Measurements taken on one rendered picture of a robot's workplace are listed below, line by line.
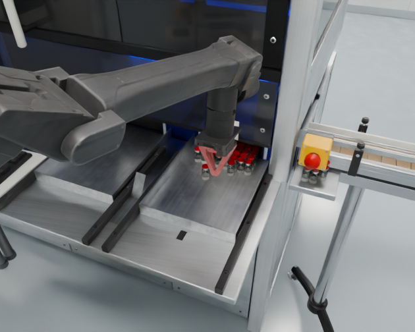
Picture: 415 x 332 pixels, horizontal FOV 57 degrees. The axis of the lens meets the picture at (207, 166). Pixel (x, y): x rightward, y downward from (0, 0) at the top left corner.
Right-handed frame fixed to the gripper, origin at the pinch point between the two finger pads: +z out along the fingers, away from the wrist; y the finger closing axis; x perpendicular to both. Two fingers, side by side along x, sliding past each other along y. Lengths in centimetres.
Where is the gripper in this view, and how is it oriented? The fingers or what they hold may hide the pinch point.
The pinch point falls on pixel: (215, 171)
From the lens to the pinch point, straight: 80.4
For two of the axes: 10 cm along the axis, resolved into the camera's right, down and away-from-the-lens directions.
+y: 3.8, -4.3, 8.2
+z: -0.7, 8.7, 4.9
